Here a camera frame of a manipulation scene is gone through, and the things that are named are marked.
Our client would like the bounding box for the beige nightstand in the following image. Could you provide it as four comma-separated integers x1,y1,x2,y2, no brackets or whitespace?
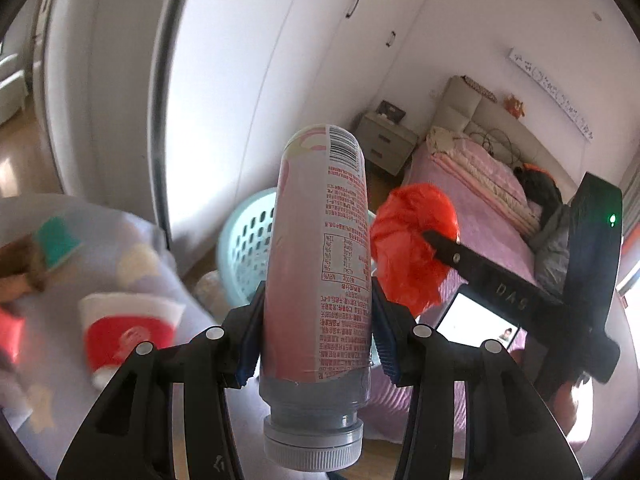
357,111,419,177

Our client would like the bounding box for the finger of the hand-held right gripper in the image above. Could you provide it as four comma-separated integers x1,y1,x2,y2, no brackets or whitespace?
423,229,568,346

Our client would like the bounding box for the black cable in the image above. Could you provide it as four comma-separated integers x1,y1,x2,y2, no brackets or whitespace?
465,127,522,162

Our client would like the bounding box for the grey pillow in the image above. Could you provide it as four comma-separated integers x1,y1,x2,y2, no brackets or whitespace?
530,205,574,291

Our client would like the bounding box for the red plastic bag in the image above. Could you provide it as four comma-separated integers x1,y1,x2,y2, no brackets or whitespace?
369,183,461,317

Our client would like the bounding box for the bed with pink cover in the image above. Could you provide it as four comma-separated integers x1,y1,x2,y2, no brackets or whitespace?
360,135,601,456

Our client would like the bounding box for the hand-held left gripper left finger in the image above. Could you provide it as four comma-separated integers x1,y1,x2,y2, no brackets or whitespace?
56,280,267,480

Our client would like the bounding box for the beige padded headboard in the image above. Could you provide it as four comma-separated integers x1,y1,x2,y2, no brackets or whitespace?
432,76,576,196

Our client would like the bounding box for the white decorative wall strip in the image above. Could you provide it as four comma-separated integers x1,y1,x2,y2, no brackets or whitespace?
507,47,596,142

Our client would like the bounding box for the tablet with white screen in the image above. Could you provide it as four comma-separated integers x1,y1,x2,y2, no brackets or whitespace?
435,290,522,353

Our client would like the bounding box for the black jacket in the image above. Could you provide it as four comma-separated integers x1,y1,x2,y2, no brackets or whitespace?
515,164,564,221

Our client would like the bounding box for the white wardrobe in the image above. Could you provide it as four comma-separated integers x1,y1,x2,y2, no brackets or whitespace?
165,0,451,246

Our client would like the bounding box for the printed tablecloth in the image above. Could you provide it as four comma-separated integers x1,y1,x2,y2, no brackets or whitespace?
0,194,236,480

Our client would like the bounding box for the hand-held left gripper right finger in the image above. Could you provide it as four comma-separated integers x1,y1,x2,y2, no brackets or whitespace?
370,277,586,480

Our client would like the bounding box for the teal plastic basket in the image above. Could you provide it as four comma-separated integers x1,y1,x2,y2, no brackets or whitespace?
216,187,378,311

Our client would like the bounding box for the dark picture frame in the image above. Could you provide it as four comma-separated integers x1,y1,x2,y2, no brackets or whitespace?
376,100,407,123

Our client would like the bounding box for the red and white paper cup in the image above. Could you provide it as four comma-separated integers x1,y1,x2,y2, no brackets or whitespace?
78,292,186,390

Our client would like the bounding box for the pink labelled plastic bottle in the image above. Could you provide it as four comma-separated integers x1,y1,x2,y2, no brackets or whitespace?
257,124,375,472

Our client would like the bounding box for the folded pink quilt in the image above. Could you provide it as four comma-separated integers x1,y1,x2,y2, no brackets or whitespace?
432,137,543,237

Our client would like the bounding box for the cream folded blanket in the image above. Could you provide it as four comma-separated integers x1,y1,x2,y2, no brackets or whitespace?
426,126,462,154

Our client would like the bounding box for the patterned cloth strip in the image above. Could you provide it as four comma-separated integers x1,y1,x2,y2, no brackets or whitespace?
460,75,497,99

